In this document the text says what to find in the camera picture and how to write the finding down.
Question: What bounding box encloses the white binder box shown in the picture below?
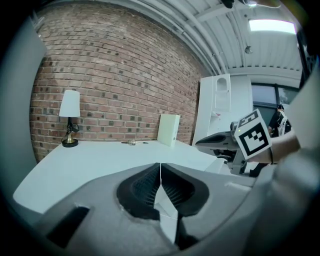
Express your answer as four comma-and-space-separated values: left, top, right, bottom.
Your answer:
157, 113, 181, 148

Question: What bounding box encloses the dark window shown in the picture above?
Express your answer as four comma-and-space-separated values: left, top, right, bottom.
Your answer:
250, 83, 302, 138

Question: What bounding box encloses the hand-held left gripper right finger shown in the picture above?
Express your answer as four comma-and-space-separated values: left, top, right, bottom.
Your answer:
160, 162, 256, 251

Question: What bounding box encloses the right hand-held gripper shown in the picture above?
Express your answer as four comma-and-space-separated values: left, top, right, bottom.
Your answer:
195, 108, 273, 176

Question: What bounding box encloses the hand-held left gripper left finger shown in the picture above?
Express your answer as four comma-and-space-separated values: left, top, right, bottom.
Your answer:
33, 162, 181, 256

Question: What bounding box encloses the white table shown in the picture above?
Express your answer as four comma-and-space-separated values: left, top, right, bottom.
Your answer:
12, 139, 226, 215

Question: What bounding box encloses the person's right forearm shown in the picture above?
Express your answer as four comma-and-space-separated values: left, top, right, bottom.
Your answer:
249, 134, 301, 165

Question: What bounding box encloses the white object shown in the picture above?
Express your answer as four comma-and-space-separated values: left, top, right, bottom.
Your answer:
153, 184, 180, 245

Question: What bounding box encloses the white shade table lamp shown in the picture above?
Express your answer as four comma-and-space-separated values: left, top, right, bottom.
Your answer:
58, 89, 81, 148

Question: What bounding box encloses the white cabinet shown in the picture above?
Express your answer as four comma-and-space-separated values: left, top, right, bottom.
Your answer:
191, 73, 253, 147

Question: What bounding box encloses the ceiling light panel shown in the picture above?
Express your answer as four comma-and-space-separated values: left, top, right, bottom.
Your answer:
248, 18, 298, 35

